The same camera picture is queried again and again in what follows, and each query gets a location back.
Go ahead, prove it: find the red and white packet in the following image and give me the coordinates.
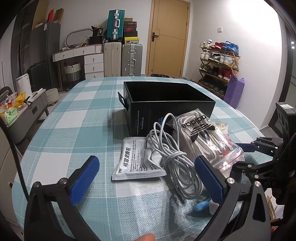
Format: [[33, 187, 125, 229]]
[[217, 139, 245, 172]]

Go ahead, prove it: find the white cable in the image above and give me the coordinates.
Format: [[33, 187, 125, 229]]
[[146, 112, 204, 200]]

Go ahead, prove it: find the adidas bag of shoelaces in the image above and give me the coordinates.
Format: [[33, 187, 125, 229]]
[[173, 109, 230, 169]]

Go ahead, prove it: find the white medicine sachet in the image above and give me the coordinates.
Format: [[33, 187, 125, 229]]
[[111, 137, 167, 181]]

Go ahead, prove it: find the person's thumb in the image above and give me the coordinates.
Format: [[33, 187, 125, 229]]
[[135, 233, 155, 241]]

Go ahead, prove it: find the purple bag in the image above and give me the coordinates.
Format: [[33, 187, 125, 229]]
[[223, 75, 245, 108]]

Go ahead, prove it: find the teal checked tablecloth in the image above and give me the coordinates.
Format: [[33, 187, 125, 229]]
[[11, 75, 273, 241]]

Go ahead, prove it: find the grey side cabinet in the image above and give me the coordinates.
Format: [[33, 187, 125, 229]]
[[7, 89, 49, 146]]

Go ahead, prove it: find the wooden shoe rack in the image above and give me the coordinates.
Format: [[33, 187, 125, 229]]
[[198, 39, 240, 99]]

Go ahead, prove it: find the round white stool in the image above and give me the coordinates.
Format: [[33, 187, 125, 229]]
[[46, 88, 59, 105]]

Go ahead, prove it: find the black cardboard box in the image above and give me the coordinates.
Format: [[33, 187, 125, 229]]
[[118, 81, 216, 137]]

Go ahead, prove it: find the woven laundry basket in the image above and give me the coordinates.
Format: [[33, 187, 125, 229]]
[[64, 62, 82, 89]]

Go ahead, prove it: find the white air purifier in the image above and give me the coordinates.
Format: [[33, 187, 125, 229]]
[[16, 73, 33, 98]]

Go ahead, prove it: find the white drawer desk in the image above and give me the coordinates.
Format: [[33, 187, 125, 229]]
[[52, 44, 104, 79]]

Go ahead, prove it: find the beige hard suitcase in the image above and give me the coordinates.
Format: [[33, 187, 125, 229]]
[[103, 42, 122, 77]]

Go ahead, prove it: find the wooden door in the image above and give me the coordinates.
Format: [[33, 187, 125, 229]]
[[145, 1, 191, 78]]

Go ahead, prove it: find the silver aluminium suitcase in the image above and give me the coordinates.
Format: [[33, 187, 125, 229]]
[[121, 43, 142, 76]]

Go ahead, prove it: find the dark grey refrigerator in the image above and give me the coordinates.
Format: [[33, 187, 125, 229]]
[[28, 22, 61, 91]]

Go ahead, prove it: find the stack of shoe boxes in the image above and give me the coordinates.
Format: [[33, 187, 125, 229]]
[[123, 18, 139, 44]]

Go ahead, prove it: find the teal hard suitcase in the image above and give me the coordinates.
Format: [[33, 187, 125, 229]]
[[106, 9, 125, 42]]

